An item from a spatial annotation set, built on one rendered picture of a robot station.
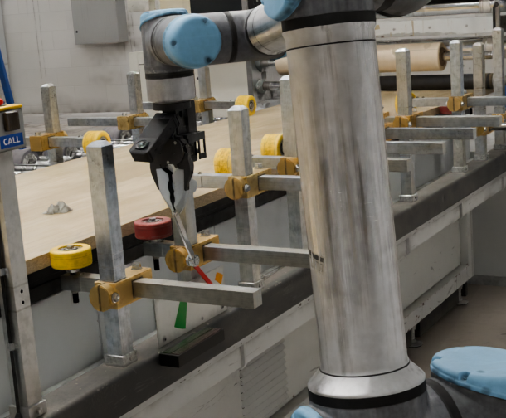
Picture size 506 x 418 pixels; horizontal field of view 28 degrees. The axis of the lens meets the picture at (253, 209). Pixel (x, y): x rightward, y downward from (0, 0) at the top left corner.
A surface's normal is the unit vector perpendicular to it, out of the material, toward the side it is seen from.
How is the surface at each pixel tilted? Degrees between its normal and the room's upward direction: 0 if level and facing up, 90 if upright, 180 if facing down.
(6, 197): 90
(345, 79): 84
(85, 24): 90
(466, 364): 5
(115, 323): 90
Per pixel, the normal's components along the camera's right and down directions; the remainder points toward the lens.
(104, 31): -0.39, 0.22
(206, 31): 0.29, 0.18
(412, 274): 0.87, 0.04
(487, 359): 0.01, -0.99
